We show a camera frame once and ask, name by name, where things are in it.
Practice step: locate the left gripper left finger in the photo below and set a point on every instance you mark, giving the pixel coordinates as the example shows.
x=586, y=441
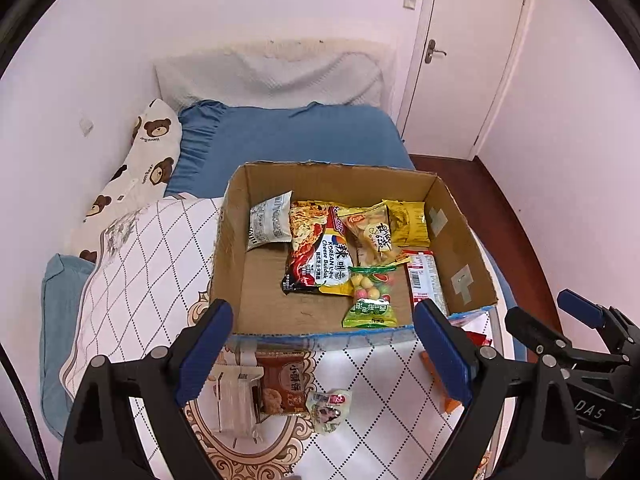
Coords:
x=101, y=439

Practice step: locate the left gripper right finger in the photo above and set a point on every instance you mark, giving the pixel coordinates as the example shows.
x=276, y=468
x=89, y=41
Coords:
x=543, y=440

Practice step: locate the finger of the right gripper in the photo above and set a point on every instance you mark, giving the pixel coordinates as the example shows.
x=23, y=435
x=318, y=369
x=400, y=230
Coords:
x=605, y=320
x=537, y=336

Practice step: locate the brown biscuit packet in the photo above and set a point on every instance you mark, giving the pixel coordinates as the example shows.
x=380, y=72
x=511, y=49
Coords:
x=283, y=387

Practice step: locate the small white candy packet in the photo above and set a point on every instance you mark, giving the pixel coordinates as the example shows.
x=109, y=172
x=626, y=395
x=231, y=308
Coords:
x=327, y=410

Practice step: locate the orange panda snack bag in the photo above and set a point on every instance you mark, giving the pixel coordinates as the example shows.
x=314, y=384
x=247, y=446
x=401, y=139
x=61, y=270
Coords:
x=445, y=403

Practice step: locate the red white snack bar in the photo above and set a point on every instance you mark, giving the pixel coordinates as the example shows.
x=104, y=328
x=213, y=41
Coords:
x=424, y=279

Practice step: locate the blue cushion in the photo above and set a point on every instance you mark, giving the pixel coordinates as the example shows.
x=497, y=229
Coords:
x=61, y=288

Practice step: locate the green candy ball bag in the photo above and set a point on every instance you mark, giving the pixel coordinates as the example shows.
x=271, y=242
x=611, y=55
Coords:
x=372, y=303

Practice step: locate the yellow foil snack packet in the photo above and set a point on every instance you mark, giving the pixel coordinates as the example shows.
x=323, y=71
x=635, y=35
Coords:
x=407, y=223

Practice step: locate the white diamond pattern quilt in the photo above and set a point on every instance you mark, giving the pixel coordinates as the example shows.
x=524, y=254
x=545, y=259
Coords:
x=150, y=284

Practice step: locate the yellow biscuit snack bag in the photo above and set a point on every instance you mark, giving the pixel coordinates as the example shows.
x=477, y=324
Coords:
x=371, y=227

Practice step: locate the red instant noodle packet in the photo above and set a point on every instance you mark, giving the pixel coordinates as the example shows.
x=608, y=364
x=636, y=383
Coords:
x=319, y=261

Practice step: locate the open cardboard box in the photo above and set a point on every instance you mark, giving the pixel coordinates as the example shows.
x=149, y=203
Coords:
x=304, y=326

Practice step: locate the bear print pillow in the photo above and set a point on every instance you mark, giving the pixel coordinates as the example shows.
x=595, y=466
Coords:
x=140, y=180

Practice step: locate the white black snack packet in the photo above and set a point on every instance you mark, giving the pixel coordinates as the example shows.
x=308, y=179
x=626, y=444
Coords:
x=269, y=222

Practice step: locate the white door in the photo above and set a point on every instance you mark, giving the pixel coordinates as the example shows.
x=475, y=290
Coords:
x=448, y=105

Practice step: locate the grey white pillow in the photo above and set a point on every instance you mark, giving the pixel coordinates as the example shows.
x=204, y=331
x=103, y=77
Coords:
x=281, y=74

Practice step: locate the metal door handle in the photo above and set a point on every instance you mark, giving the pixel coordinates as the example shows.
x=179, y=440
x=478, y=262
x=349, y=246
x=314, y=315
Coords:
x=431, y=51

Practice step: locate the white wall socket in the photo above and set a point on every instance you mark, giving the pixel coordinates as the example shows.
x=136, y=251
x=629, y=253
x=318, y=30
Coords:
x=85, y=125

